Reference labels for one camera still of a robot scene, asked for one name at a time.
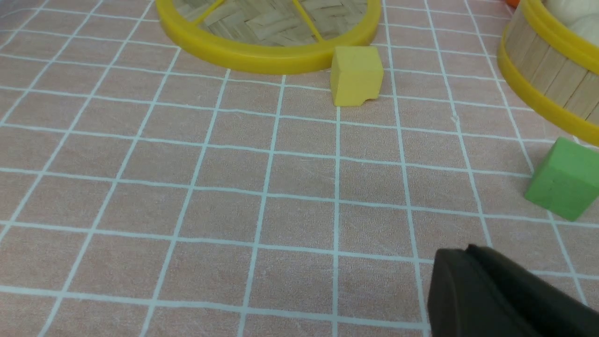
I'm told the white bun front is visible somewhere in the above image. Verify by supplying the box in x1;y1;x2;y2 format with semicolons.
567;14;599;47

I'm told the pink grid tablecloth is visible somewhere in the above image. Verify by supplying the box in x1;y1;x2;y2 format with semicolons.
0;0;598;337

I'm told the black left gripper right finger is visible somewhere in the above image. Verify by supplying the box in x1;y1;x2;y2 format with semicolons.
467;244;599;337

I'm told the woven steamer lid yellow rim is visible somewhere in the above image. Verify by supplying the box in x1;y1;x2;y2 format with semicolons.
155;0;382;75

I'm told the orange fruit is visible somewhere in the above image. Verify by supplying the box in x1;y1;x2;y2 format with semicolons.
504;0;520;9

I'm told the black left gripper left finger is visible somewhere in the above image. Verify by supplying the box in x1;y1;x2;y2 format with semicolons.
427;248;530;337

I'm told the yellow foam block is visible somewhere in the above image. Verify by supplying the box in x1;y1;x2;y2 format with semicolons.
330;45;384;107

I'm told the green foam cube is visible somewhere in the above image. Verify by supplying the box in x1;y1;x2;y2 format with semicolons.
524;137;599;221

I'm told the bamboo steamer tray yellow rim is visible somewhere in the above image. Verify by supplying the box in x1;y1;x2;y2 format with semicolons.
497;0;599;146

